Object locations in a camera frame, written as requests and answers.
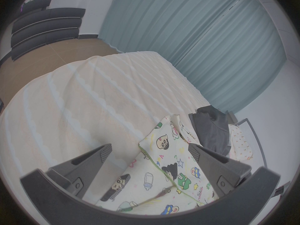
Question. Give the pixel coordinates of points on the white printed pyjama top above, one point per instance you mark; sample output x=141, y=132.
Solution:
x=164, y=153

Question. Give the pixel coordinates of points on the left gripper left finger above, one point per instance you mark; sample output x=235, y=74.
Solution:
x=77, y=172

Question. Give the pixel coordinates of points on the white printed pillow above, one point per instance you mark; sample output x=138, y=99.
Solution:
x=242, y=144

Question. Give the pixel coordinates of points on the bed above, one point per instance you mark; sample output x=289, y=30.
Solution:
x=70, y=102

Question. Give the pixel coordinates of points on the blue-green curtain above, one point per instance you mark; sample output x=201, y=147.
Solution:
x=187, y=31

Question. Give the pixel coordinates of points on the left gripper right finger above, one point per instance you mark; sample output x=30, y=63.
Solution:
x=222, y=172

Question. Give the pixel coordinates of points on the black garment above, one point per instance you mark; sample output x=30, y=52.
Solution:
x=211, y=135

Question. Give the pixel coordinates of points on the grey bedside table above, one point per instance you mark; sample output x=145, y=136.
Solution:
x=232, y=117

